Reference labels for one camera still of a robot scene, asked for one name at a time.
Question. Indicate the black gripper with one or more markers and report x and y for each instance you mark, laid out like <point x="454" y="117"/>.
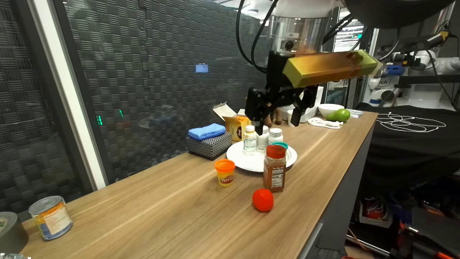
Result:
<point x="275" y="94"/>

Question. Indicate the white bottle yellow label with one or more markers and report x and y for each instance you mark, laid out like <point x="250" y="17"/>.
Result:
<point x="249" y="141"/>

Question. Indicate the brown spice bottle orange cap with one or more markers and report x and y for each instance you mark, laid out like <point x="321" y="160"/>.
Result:
<point x="275" y="174"/>

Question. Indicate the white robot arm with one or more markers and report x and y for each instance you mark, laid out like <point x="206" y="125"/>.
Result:
<point x="306" y="23"/>

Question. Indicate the white round plate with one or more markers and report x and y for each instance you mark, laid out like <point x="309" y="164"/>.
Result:
<point x="244" y="160"/>

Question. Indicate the yellow open tea box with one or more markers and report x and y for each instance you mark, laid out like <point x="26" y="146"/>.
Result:
<point x="234" y="128"/>

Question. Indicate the white bowl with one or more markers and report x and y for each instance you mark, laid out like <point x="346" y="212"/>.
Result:
<point x="328" y="108"/>

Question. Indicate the green fruit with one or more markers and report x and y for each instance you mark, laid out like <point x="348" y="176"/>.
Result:
<point x="341" y="115"/>

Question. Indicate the blue folded cloth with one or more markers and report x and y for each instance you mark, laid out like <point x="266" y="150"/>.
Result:
<point x="206" y="131"/>

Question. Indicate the yellow tub orange lid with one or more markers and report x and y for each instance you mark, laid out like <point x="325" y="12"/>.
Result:
<point x="224" y="176"/>

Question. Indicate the orange red ball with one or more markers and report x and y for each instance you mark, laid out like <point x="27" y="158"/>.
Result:
<point x="263" y="200"/>

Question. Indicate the red box on floor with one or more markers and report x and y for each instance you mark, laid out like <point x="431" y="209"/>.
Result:
<point x="374" y="210"/>

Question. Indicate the orange blue bag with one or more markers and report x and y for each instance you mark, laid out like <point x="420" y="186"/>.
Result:
<point x="401" y="230"/>

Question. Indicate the labelled tin can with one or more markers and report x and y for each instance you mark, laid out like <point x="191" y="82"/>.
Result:
<point x="52" y="220"/>

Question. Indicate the dark grey tape roll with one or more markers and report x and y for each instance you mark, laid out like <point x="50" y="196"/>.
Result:
<point x="10" y="235"/>

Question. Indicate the yellow wrist-mounted camera box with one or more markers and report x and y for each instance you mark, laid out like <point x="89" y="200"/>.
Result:
<point x="325" y="68"/>

